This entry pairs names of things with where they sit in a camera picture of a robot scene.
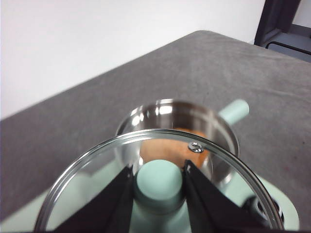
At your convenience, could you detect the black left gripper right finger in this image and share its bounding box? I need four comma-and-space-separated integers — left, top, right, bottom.
182, 159, 271, 233

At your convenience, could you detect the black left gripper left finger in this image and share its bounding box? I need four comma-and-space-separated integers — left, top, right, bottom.
52, 165, 135, 233

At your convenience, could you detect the glass lid with green knob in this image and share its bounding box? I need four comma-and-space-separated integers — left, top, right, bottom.
34, 128, 285, 233

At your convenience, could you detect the brown potato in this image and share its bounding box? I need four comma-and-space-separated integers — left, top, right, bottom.
139, 127, 207, 170

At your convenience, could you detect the mint green steamer pot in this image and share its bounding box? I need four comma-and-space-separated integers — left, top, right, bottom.
115, 98, 250, 192

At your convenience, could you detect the mint green breakfast machine base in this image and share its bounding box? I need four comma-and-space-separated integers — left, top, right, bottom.
0, 160, 300, 233

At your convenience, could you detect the dark furniture frame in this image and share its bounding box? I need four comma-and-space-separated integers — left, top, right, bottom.
254, 0, 311, 55

